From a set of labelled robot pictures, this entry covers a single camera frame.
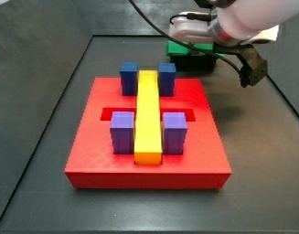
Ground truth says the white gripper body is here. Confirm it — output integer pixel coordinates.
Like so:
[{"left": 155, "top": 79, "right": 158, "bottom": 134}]
[{"left": 167, "top": 11, "right": 280, "bottom": 46}]

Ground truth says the purple post near left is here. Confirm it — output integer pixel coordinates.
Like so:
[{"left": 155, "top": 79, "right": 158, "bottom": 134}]
[{"left": 110, "top": 112, "right": 135, "bottom": 154}]

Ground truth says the blue post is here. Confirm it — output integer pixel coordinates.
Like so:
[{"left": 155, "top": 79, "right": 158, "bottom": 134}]
[
  {"left": 121, "top": 62, "right": 138, "bottom": 96},
  {"left": 159, "top": 63, "right": 177, "bottom": 97}
]

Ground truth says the blue post far right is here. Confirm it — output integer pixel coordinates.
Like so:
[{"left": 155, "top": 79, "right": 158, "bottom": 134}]
[{"left": 159, "top": 63, "right": 177, "bottom": 97}]

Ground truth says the green stepped block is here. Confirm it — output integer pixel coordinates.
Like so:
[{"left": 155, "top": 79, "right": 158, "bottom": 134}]
[{"left": 166, "top": 41, "right": 213, "bottom": 57}]

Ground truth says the blue post far left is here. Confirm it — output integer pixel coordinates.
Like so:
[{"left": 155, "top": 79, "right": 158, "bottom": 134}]
[{"left": 121, "top": 62, "right": 138, "bottom": 96}]

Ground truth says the red base board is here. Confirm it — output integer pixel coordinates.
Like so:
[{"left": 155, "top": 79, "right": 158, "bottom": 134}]
[{"left": 65, "top": 78, "right": 233, "bottom": 189}]

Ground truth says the black cable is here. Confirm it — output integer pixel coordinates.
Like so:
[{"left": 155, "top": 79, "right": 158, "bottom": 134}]
[{"left": 127, "top": 0, "right": 249, "bottom": 80}]

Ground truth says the purple post near right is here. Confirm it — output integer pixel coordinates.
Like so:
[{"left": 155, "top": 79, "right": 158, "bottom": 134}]
[{"left": 163, "top": 112, "right": 189, "bottom": 154}]

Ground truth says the yellow long bar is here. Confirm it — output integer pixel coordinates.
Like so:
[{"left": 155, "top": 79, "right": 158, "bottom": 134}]
[{"left": 135, "top": 70, "right": 163, "bottom": 165}]

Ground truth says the purple post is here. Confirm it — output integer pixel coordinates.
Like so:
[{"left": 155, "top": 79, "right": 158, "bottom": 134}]
[
  {"left": 163, "top": 112, "right": 189, "bottom": 154},
  {"left": 110, "top": 112, "right": 135, "bottom": 154}
]

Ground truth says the black fixture bracket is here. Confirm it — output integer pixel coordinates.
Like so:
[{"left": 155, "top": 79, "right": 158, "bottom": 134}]
[{"left": 170, "top": 55, "right": 217, "bottom": 73}]

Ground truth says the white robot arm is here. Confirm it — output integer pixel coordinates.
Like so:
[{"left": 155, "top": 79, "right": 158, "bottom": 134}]
[{"left": 169, "top": 0, "right": 299, "bottom": 47}]

